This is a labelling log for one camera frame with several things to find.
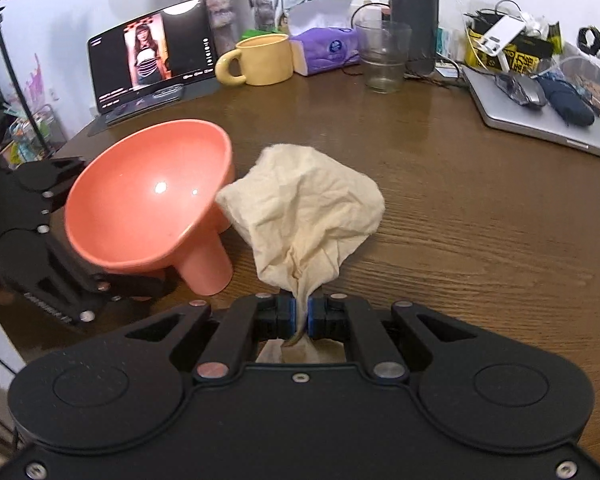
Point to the black tablet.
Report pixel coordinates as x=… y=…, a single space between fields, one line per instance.
x=110 y=70

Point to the black yellow snack packet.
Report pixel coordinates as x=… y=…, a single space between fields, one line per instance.
x=555 y=40

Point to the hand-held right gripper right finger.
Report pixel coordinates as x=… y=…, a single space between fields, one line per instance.
x=314 y=317

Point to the purple tissue pack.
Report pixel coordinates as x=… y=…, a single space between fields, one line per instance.
x=325 y=50

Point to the black cylinder speaker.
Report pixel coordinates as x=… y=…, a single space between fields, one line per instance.
x=415 y=15

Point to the grey computer mouse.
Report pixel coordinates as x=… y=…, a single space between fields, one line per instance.
x=530 y=92

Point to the yellow black box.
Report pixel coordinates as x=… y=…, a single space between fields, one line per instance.
x=525 y=55

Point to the speckled pink vase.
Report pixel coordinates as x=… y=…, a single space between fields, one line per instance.
x=205 y=0

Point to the black wristband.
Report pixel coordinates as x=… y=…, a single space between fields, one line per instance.
x=581 y=40

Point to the clear drinking glass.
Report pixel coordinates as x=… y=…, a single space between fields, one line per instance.
x=382 y=60

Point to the grey tablet cover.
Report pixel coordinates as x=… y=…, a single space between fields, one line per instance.
x=200 y=91

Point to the white teal box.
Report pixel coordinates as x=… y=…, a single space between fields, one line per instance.
x=445 y=45

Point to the navy folded umbrella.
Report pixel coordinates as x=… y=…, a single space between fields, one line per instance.
x=565 y=102

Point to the pink footed bowl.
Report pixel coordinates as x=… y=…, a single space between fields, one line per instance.
x=145 y=200

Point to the green packet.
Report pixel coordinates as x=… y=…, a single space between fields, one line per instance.
x=250 y=33

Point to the black light stand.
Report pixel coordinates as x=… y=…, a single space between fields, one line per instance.
x=15 y=80

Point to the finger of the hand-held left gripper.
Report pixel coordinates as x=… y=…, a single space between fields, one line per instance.
x=55 y=175
x=130 y=285

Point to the silver laptop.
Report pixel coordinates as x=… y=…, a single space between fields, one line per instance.
x=530 y=125

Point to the beige cloth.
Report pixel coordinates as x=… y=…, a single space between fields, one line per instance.
x=305 y=200

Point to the pink feathery plant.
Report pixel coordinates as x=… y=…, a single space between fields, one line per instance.
x=37 y=80

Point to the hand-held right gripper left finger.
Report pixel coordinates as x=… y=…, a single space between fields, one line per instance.
x=292 y=317

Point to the yellow mug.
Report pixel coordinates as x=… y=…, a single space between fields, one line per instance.
x=265 y=60

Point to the white charging hub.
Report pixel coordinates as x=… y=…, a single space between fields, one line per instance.
x=502 y=35

